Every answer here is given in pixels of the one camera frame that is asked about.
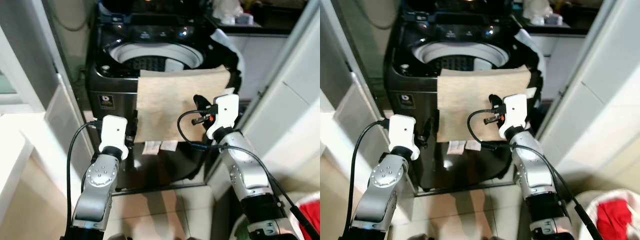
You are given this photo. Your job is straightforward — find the beige cloth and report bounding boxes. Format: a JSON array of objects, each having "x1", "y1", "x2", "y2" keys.
[
  {"x1": 436, "y1": 64, "x2": 532, "y2": 144},
  {"x1": 135, "y1": 65, "x2": 232, "y2": 144}
]

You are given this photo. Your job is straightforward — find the dark grey top-load washing machine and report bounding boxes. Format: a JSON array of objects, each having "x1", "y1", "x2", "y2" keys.
[
  {"x1": 86, "y1": 0, "x2": 246, "y2": 192},
  {"x1": 384, "y1": 0, "x2": 546, "y2": 192}
]

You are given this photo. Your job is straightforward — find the white fabric beside washer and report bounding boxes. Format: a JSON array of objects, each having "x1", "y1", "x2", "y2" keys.
[
  {"x1": 515, "y1": 28, "x2": 547, "y2": 91},
  {"x1": 209, "y1": 28, "x2": 246, "y2": 91}
]

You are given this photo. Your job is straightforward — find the white cabinet under countertop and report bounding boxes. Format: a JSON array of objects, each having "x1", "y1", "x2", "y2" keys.
[
  {"x1": 227, "y1": 34, "x2": 292, "y2": 103},
  {"x1": 536, "y1": 34, "x2": 596, "y2": 103}
]

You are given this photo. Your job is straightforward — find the white ledge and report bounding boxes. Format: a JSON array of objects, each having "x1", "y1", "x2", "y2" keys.
[
  {"x1": 0, "y1": 112, "x2": 96, "y2": 240},
  {"x1": 320, "y1": 114, "x2": 383, "y2": 240}
]

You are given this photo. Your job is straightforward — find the white crumpled item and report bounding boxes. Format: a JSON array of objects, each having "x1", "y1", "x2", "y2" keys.
[
  {"x1": 522, "y1": 0, "x2": 555, "y2": 26},
  {"x1": 212, "y1": 0, "x2": 246, "y2": 26}
]

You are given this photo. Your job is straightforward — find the dark countertop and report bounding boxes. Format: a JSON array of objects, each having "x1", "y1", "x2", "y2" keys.
[
  {"x1": 514, "y1": 4, "x2": 603, "y2": 37},
  {"x1": 206, "y1": 4, "x2": 302, "y2": 37}
]

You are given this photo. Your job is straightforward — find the white laundry basket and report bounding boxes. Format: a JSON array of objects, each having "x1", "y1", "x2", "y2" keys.
[
  {"x1": 282, "y1": 191, "x2": 321, "y2": 240},
  {"x1": 570, "y1": 188, "x2": 640, "y2": 240}
]

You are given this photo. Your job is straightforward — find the red garment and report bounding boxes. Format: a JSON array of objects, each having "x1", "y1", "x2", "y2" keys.
[
  {"x1": 299, "y1": 200, "x2": 321, "y2": 240},
  {"x1": 595, "y1": 198, "x2": 637, "y2": 240}
]

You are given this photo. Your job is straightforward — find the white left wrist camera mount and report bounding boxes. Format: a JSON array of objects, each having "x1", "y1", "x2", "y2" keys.
[
  {"x1": 98, "y1": 115, "x2": 130, "y2": 161},
  {"x1": 387, "y1": 114, "x2": 421, "y2": 162}
]

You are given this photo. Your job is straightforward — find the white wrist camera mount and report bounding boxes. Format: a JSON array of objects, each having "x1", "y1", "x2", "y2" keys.
[
  {"x1": 387, "y1": 114, "x2": 421, "y2": 162},
  {"x1": 206, "y1": 93, "x2": 240, "y2": 140},
  {"x1": 498, "y1": 93, "x2": 530, "y2": 140},
  {"x1": 98, "y1": 115, "x2": 130, "y2": 161}
]

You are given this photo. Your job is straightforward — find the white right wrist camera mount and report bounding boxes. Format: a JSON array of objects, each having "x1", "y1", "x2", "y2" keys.
[
  {"x1": 206, "y1": 93, "x2": 240, "y2": 140},
  {"x1": 498, "y1": 93, "x2": 530, "y2": 140}
]

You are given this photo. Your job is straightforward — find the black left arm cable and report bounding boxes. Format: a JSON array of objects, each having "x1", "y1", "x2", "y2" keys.
[
  {"x1": 64, "y1": 119, "x2": 104, "y2": 238},
  {"x1": 343, "y1": 119, "x2": 391, "y2": 238}
]

